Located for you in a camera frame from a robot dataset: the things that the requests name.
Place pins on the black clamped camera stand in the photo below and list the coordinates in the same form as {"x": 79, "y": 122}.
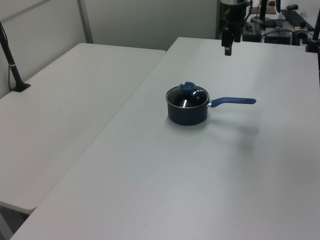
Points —
{"x": 314, "y": 37}

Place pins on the glass lid with blue knob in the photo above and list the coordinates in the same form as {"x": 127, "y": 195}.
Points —
{"x": 187, "y": 96}

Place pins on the black computer mouse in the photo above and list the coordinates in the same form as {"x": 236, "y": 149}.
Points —
{"x": 292, "y": 6}

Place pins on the black camera stand pole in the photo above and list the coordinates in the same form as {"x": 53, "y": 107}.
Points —
{"x": 11, "y": 63}

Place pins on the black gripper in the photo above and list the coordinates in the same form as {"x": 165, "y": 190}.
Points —
{"x": 233, "y": 13}

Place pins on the black monitor stand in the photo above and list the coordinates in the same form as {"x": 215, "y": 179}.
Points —
{"x": 263, "y": 12}

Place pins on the black electronics box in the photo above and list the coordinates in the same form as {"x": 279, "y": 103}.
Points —
{"x": 277, "y": 37}

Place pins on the black keyboard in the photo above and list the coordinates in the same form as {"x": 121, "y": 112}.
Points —
{"x": 296, "y": 17}

